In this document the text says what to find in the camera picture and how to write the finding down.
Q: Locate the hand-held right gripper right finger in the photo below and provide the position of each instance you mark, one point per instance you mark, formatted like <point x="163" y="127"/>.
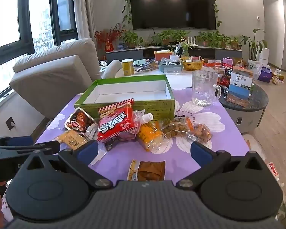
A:
<point x="201" y="153"/>

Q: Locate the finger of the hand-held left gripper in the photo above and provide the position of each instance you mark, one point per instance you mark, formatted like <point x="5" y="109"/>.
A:
<point x="25" y="140"/>
<point x="46" y="147"/>

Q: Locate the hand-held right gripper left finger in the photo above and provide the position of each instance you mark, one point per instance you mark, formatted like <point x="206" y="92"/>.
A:
<point x="88" y="151"/>

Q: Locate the dark chocolate cookie tray packet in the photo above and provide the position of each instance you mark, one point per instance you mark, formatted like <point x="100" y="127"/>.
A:
<point x="79" y="120"/>

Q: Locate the green cardboard box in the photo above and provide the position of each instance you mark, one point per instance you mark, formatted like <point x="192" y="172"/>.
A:
<point x="124" y="89"/>

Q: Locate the clear packet of brown snacks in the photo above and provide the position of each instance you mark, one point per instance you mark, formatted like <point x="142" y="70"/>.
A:
<point x="175" y="127"/>
<point x="200" y="131"/>

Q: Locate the clear white printed packet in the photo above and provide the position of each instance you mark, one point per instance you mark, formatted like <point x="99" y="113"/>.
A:
<point x="92" y="131"/>

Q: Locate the yellow biscuit packet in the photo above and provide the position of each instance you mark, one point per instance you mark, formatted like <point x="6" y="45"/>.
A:
<point x="70" y="139"/>

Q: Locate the purple floral tablecloth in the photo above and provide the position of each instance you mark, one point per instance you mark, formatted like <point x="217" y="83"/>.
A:
<point x="200" y="116"/>

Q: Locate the pink snack packet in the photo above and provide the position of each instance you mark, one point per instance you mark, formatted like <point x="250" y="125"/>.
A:
<point x="125" y="137"/>

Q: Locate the red snack packet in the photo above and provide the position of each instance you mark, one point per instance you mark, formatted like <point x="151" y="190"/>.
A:
<point x="116" y="121"/>

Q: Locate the narrow orange snack packet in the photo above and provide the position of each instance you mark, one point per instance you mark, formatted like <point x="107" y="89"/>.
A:
<point x="132" y="170"/>

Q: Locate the brown square snack packet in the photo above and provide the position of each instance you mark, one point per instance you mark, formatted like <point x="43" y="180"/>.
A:
<point x="151" y="170"/>

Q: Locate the white-capped clear pouch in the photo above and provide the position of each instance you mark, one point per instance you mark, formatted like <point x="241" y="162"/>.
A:
<point x="143" y="116"/>

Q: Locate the clear glass pitcher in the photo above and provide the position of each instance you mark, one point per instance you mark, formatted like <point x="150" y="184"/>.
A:
<point x="203" y="88"/>

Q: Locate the beige armchair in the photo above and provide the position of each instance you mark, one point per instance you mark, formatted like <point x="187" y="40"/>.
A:
<point x="57" y="76"/>

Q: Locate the blue and white carton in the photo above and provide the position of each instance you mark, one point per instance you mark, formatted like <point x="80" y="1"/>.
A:
<point x="239" y="88"/>

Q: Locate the dark marble side table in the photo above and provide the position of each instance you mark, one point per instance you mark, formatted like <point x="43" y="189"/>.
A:
<point x="257" y="100"/>

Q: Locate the clear plastic cup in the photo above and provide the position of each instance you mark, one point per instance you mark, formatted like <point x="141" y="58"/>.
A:
<point x="220" y="69"/>

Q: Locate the yellow woven basket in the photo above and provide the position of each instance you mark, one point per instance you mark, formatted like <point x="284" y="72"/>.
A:
<point x="193" y="65"/>

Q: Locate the grey-blue desk organizer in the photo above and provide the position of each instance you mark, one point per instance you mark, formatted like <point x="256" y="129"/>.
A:
<point x="170" y="68"/>

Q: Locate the yellow tin can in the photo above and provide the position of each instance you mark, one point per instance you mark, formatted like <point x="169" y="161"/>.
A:
<point x="128" y="68"/>

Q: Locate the round white coffee table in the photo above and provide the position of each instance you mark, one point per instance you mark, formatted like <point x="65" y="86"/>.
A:
<point x="152" y="72"/>

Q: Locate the small pink gift box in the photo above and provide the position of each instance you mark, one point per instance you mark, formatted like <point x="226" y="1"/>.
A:
<point x="227" y="61"/>

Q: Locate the black framed window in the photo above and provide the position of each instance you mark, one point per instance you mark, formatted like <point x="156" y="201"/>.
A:
<point x="23" y="43"/>

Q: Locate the purple gift bag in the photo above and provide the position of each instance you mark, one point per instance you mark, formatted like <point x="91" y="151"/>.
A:
<point x="264" y="75"/>

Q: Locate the grey television cabinet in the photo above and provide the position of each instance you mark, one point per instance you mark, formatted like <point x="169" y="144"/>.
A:
<point x="124" y="53"/>

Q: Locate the orange tissue box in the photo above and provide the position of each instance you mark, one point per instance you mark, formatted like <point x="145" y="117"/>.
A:
<point x="162" y="55"/>

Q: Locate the spider plant in glass vase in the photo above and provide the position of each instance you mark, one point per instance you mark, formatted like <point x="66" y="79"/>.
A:
<point x="184" y="46"/>

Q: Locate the potted green plant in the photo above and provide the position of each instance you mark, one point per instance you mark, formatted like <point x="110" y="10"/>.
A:
<point x="212" y="39"/>
<point x="131" y="38"/>
<point x="169" y="35"/>

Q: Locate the white air purifier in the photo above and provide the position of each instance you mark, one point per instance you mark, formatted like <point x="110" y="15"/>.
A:
<point x="264" y="57"/>

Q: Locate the red flower arrangement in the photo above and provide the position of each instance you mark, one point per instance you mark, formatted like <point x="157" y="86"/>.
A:
<point x="108" y="34"/>

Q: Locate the tall potted leafy plant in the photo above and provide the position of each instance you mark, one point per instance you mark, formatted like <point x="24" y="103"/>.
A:
<point x="253" y="45"/>

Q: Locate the beige curtain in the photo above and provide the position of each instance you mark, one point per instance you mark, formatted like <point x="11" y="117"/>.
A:
<point x="84" y="9"/>

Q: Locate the green vine around television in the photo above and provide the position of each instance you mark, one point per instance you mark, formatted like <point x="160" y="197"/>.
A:
<point x="126" y="4"/>

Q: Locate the wall socket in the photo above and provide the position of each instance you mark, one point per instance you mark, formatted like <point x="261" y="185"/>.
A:
<point x="10" y="123"/>

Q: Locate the black wall television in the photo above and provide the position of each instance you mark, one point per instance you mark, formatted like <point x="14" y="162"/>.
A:
<point x="172" y="4"/>

